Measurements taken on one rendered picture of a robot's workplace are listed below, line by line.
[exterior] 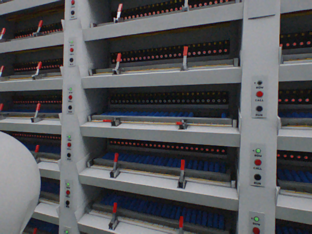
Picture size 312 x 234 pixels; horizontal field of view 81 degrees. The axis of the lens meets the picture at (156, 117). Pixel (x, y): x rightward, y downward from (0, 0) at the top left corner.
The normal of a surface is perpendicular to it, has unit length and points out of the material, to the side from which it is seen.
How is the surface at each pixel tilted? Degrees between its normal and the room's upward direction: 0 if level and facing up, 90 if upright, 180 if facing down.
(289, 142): 109
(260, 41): 90
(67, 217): 90
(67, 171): 90
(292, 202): 19
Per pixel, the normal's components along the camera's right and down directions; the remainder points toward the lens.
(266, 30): -0.33, -0.01
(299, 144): -0.33, 0.32
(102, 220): -0.08, -0.95
